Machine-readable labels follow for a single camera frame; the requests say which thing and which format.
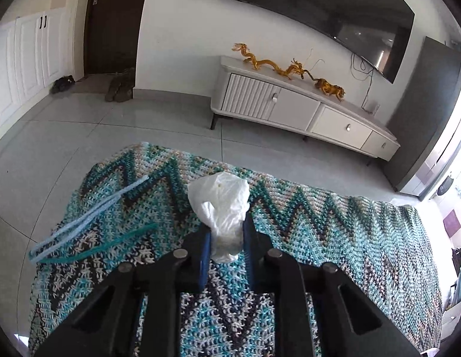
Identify cables under television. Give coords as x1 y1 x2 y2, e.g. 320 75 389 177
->
349 52 380 115

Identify light blue pipe cleaner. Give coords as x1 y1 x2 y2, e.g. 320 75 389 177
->
29 175 149 264

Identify golden dragon figurine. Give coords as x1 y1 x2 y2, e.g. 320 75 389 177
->
232 43 313 80

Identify golden tiger figurine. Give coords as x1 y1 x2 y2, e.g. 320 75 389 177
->
312 77 345 101

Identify white low tv cabinet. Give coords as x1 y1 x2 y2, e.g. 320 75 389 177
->
210 56 400 161

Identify large black wall television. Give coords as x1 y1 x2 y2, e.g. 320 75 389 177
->
236 0 415 82

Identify zigzag knitted table cloth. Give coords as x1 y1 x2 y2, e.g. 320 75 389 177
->
29 143 442 352

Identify white tissue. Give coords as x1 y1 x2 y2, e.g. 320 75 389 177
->
188 172 250 264

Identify silver double door refrigerator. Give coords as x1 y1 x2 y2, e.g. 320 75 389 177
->
383 37 461 196

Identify dark shoes by door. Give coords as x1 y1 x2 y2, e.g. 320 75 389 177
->
105 67 135 102

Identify teal pipe cleaner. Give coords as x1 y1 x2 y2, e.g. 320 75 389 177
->
37 222 159 264

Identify dark brown entrance door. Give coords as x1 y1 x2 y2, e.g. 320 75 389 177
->
84 0 145 75

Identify purple cube stool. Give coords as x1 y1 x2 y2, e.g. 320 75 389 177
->
443 209 461 238

